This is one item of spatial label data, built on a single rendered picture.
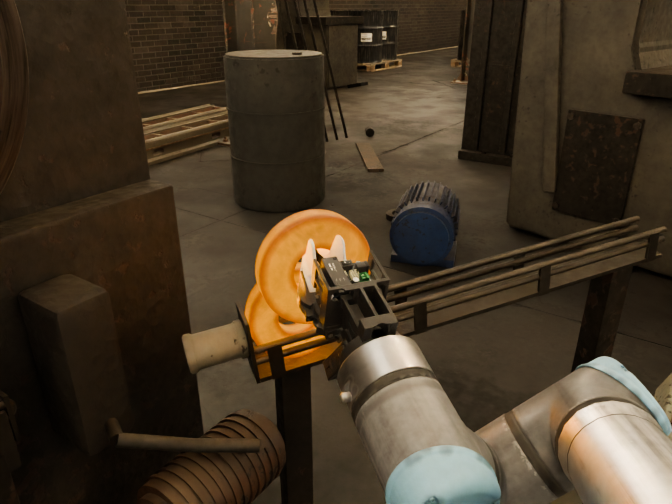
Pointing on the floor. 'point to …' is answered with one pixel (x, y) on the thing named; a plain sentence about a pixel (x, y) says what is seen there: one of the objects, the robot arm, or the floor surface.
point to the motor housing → (220, 467)
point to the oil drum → (276, 128)
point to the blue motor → (426, 226)
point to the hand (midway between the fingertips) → (314, 255)
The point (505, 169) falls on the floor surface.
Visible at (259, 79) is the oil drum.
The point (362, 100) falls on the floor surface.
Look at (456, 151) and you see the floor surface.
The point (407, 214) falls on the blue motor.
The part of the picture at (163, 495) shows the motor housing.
